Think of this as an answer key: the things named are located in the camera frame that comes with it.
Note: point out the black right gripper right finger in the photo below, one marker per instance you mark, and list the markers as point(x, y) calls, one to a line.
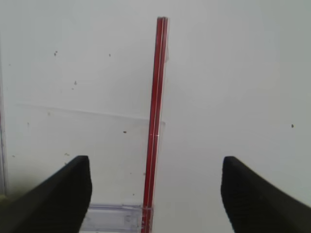
point(253, 205)

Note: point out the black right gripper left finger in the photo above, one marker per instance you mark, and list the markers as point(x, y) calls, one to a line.
point(58, 205)

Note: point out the upper right clear holder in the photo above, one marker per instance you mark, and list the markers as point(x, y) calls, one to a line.
point(112, 218)

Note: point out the right red strip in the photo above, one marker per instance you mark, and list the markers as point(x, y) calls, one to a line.
point(161, 40)

